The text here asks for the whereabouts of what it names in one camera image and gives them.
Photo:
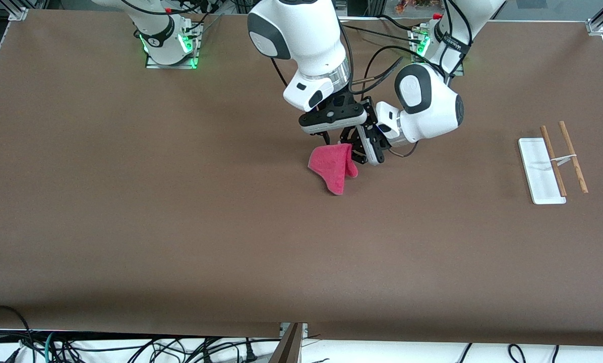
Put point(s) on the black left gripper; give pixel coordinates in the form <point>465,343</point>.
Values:
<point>370,116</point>

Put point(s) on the pink microfibre towel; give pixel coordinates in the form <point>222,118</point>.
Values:
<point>332,166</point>

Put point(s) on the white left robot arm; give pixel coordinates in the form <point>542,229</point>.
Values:
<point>427,108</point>

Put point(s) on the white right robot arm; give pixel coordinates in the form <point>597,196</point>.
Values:
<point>301,35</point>

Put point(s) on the white rack base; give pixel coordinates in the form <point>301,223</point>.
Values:
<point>536,171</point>

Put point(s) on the orange background items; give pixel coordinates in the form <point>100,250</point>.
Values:
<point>417,5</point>

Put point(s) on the table cover sheet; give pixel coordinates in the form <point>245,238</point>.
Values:
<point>180,227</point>

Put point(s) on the metal post bracket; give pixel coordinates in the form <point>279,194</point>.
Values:
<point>304,330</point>

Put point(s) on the white rack rod bracket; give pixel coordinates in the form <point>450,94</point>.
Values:
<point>563,160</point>

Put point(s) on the brown table post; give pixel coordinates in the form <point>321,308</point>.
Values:
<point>286,348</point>

